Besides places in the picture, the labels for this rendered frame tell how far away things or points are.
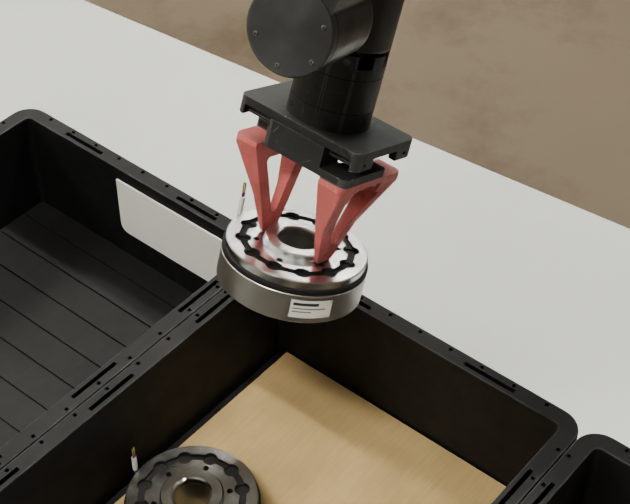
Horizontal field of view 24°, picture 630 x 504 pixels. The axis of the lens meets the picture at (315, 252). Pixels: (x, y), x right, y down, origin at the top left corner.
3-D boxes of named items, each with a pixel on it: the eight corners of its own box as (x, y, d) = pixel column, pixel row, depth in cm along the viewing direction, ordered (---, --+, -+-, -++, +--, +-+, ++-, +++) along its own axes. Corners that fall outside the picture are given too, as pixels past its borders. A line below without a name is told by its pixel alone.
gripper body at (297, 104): (352, 182, 93) (381, 75, 89) (234, 117, 97) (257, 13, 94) (408, 162, 98) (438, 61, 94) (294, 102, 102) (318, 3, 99)
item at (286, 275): (287, 201, 108) (289, 194, 108) (394, 263, 103) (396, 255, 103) (194, 238, 100) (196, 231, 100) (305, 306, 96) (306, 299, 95)
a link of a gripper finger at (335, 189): (316, 288, 96) (350, 162, 92) (237, 240, 100) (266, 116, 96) (375, 263, 102) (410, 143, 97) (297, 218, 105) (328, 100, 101)
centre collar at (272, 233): (292, 220, 104) (294, 212, 104) (345, 251, 102) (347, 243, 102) (248, 239, 101) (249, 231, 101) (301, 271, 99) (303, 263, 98)
